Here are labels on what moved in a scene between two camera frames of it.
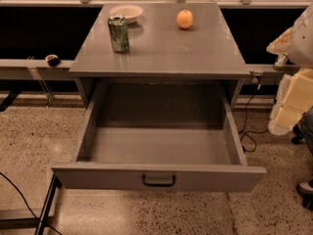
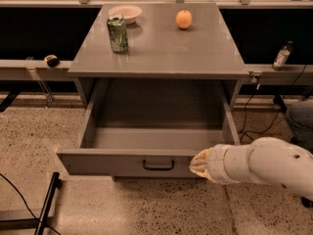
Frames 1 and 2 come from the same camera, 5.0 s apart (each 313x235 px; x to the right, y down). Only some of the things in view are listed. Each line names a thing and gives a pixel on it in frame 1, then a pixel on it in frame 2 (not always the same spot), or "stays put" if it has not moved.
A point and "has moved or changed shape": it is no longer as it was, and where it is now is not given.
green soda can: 118,34 stays put
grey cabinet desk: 160,49 stays put
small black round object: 53,60 stays put
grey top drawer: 159,135 has moved or changed shape
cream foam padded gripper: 302,44 -> 217,163
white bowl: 131,13 stays put
